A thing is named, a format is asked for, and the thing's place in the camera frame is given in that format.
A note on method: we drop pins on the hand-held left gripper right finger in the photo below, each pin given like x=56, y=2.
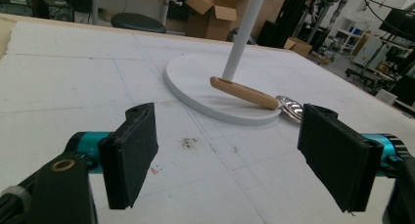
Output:
x=336, y=152

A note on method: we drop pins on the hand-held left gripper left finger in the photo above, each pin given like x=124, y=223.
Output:
x=130, y=155

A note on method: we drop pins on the white round base stand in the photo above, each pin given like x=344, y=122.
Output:
x=208, y=87

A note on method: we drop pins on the small cardboard box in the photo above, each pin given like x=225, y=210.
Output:
x=298, y=46

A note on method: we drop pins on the white shelf unit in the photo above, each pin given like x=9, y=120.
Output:
x=350, y=33

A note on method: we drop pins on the black round stool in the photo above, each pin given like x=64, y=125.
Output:
x=138, y=22

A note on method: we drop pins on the black monitor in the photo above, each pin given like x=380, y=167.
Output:
x=398, y=22

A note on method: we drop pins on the open cardboard box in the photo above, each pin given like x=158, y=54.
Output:
x=212, y=15

